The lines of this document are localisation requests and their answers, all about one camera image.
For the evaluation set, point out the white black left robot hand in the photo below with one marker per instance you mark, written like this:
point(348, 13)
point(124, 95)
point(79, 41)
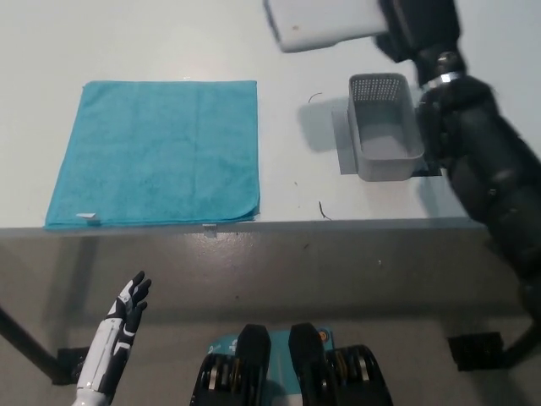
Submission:
point(114, 334)

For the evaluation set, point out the white table edge sticker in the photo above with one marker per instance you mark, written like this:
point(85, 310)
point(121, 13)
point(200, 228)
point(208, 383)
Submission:
point(210, 230)

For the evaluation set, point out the teal microfibre cloth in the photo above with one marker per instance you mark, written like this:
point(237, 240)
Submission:
point(156, 156)

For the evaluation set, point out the black table foot plate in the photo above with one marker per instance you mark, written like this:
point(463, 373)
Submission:
point(475, 353)
point(67, 363)

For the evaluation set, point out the white calculator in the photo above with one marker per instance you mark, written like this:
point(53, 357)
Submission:
point(325, 21)

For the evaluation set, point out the white cloth label tag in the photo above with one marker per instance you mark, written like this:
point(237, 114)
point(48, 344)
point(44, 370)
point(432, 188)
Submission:
point(88, 217)

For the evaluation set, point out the grey perforated plastic basket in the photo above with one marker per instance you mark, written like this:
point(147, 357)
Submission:
point(384, 169)

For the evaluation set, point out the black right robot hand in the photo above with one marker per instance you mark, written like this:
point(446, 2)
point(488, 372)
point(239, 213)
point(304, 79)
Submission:
point(422, 29)

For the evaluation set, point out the black diagonal table leg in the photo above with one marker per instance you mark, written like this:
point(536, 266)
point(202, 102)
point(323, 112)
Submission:
point(25, 336)

